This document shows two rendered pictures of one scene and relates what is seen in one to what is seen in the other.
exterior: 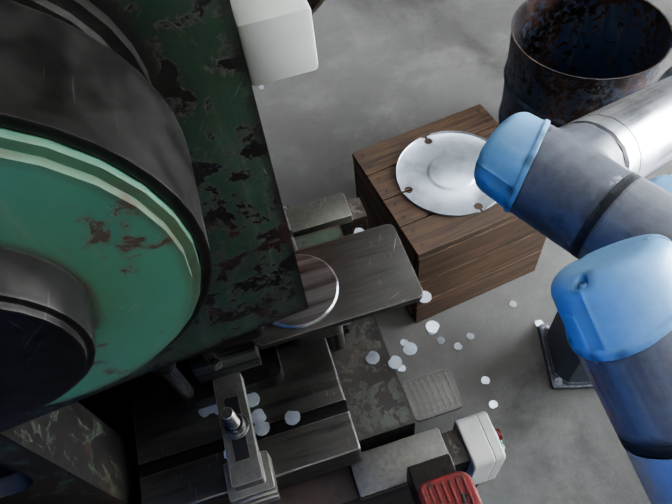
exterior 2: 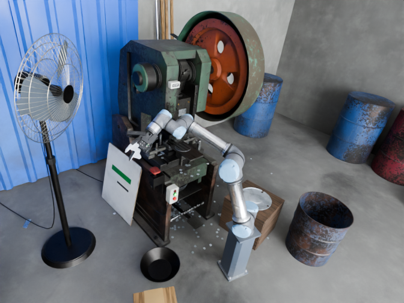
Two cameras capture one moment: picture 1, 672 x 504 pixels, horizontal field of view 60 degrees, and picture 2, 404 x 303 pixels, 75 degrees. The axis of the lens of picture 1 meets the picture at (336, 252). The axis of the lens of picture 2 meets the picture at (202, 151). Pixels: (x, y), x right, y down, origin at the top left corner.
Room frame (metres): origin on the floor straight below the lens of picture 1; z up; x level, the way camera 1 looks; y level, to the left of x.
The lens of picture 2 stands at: (-0.52, -1.45, 1.85)
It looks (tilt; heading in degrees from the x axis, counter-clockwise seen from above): 31 degrees down; 53
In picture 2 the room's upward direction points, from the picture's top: 8 degrees clockwise
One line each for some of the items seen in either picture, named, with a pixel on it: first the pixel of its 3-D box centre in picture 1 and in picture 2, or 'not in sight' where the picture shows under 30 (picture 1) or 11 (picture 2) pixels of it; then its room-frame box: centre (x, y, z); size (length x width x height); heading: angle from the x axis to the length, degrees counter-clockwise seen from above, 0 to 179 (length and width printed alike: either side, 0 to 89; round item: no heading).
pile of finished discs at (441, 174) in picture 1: (452, 171); (255, 198); (1.00, -0.33, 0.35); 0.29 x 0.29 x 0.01
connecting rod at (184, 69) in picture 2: not in sight; (177, 81); (0.43, 0.19, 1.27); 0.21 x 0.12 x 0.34; 99
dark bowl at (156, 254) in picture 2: not in sight; (160, 266); (0.09, -0.34, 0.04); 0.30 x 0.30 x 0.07
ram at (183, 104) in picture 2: not in sight; (178, 113); (0.44, 0.15, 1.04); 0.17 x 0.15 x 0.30; 99
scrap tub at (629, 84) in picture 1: (569, 97); (315, 229); (1.32, -0.78, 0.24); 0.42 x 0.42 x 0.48
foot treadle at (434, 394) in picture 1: (338, 428); (177, 208); (0.45, 0.06, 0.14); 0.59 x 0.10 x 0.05; 99
